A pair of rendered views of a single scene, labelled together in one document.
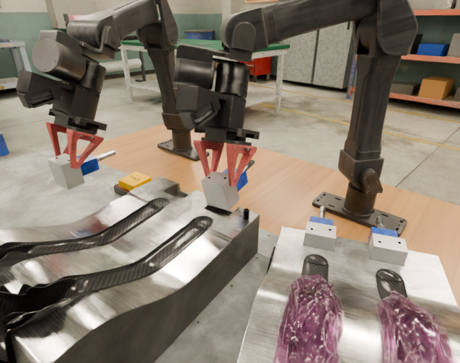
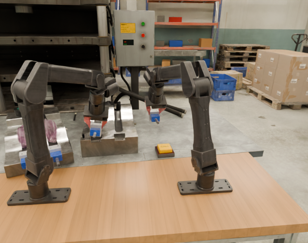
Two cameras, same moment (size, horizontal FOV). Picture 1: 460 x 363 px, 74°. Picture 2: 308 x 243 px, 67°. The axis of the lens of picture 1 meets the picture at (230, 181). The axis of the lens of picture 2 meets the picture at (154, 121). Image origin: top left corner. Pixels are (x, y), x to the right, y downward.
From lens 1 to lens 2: 144 cm
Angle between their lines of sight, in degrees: 113
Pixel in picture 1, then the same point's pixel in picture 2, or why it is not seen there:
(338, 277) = not seen: hidden behind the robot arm
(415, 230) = (1, 203)
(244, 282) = (78, 149)
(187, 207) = (107, 132)
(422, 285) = (15, 155)
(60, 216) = (165, 136)
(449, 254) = not seen: outside the picture
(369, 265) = not seen: hidden behind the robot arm
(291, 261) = (62, 144)
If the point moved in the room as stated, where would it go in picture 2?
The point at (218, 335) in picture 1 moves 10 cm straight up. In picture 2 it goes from (77, 140) to (74, 123)
